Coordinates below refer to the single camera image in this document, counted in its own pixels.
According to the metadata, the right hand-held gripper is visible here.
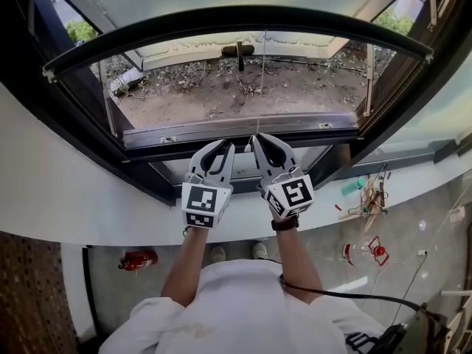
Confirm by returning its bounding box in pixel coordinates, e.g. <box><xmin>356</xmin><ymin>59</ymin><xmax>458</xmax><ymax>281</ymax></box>
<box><xmin>250</xmin><ymin>132</ymin><xmax>316</xmax><ymax>221</ymax></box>

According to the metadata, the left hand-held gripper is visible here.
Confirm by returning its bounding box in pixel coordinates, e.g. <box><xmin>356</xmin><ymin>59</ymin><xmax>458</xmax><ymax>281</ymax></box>
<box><xmin>180</xmin><ymin>139</ymin><xmax>236</xmax><ymax>231</ymax></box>

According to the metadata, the thin grey cord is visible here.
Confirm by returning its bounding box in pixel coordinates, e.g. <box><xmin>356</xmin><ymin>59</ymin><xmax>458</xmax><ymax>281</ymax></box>
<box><xmin>243</xmin><ymin>29</ymin><xmax>268</xmax><ymax>154</ymax></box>

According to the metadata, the person's right forearm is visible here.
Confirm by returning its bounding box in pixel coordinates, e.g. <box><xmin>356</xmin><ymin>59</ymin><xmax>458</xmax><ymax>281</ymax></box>
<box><xmin>271</xmin><ymin>218</ymin><xmax>325</xmax><ymax>306</ymax></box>

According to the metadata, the person's left forearm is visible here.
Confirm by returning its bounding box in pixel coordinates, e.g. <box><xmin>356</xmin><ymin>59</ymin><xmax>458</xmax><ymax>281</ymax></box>
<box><xmin>161</xmin><ymin>226</ymin><xmax>208</xmax><ymax>308</ymax></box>

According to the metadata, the black wristwatch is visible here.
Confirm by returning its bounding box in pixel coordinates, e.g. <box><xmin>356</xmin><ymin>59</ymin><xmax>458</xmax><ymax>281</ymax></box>
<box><xmin>271</xmin><ymin>215</ymin><xmax>300</xmax><ymax>232</ymax></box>

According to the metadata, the teal cylindrical bottle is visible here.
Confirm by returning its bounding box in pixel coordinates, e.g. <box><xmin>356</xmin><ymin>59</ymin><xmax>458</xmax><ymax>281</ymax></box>
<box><xmin>341</xmin><ymin>176</ymin><xmax>367</xmax><ymax>196</ymax></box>

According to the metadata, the person's left white shoe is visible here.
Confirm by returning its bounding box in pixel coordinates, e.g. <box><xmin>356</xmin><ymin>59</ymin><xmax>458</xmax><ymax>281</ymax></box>
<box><xmin>209</xmin><ymin>245</ymin><xmax>227</xmax><ymax>264</ymax></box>

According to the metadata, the person's white shoe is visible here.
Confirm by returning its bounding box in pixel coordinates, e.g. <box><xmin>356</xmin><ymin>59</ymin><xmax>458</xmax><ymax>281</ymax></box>
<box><xmin>251</xmin><ymin>241</ymin><xmax>269</xmax><ymax>260</ymax></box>
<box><xmin>209</xmin><ymin>245</ymin><xmax>227</xmax><ymax>264</ymax></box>

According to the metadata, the person's right white shoe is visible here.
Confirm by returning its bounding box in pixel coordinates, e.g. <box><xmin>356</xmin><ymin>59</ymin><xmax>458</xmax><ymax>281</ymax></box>
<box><xmin>251</xmin><ymin>241</ymin><xmax>269</xmax><ymax>260</ymax></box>

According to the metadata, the red fire extinguisher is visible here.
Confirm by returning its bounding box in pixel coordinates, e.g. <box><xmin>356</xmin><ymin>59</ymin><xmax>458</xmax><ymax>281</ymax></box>
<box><xmin>117</xmin><ymin>248</ymin><xmax>159</xmax><ymax>272</ymax></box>

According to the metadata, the white debris piece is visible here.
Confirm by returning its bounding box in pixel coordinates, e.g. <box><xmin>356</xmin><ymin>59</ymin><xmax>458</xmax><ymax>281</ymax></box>
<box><xmin>108</xmin><ymin>67</ymin><xmax>145</xmax><ymax>97</ymax></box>

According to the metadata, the clear plastic jug red cap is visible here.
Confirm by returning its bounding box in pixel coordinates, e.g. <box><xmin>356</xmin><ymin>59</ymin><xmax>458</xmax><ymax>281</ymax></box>
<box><xmin>341</xmin><ymin>235</ymin><xmax>391</xmax><ymax>269</ymax></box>

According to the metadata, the person's white shirt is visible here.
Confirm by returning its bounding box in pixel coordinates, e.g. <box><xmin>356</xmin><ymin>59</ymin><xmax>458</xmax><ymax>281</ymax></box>
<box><xmin>97</xmin><ymin>258</ymin><xmax>387</xmax><ymax>354</ymax></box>

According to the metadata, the black floor strip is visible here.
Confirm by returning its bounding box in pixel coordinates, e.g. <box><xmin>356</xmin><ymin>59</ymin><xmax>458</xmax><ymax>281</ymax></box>
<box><xmin>81</xmin><ymin>244</ymin><xmax>100</xmax><ymax>331</ymax></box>

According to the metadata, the grey equipment box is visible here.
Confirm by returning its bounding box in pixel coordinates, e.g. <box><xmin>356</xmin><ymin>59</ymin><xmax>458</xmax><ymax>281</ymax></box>
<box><xmin>344</xmin><ymin>302</ymin><xmax>454</xmax><ymax>354</ymax></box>

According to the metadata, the tangle of sticks and wires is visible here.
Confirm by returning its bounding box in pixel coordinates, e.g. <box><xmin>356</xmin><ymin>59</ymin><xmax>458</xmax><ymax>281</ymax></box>
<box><xmin>338</xmin><ymin>163</ymin><xmax>392</xmax><ymax>235</ymax></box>

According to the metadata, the dark window sash handle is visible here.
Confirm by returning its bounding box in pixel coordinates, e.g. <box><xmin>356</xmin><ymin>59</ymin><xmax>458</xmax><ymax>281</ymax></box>
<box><xmin>220</xmin><ymin>41</ymin><xmax>256</xmax><ymax>74</ymax></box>

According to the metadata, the thick black cable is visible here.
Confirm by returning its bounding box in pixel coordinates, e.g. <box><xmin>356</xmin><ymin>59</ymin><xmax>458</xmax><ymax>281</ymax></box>
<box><xmin>279</xmin><ymin>274</ymin><xmax>423</xmax><ymax>312</ymax></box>

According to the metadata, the thin black floor cable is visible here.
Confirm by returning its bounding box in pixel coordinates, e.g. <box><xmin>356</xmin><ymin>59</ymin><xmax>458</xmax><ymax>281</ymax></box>
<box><xmin>390</xmin><ymin>255</ymin><xmax>428</xmax><ymax>333</ymax></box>

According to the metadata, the white chair frame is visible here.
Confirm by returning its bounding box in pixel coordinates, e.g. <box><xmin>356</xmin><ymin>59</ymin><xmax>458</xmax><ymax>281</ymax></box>
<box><xmin>440</xmin><ymin>288</ymin><xmax>472</xmax><ymax>346</ymax></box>

